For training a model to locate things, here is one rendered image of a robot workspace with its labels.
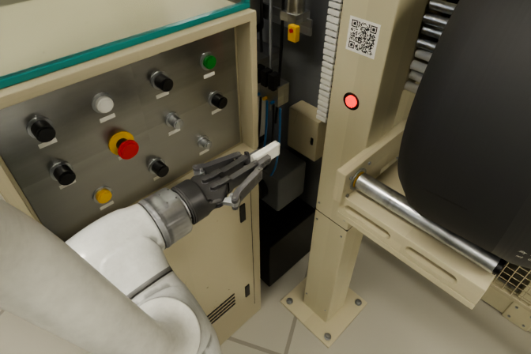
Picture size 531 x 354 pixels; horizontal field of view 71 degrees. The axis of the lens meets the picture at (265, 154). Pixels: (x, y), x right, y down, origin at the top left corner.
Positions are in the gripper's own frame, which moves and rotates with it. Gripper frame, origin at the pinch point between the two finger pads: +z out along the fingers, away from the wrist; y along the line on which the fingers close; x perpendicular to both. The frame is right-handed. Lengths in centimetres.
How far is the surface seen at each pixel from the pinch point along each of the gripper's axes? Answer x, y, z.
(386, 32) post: -18.6, -5.2, 28.5
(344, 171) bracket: 11.1, -7.8, 18.3
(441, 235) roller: 15.2, -31.5, 21.0
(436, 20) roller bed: -9, 1, 68
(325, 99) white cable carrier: 3.4, 8.1, 29.5
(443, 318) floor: 106, -39, 66
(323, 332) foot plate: 105, -8, 25
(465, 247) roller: 14.9, -36.4, 21.2
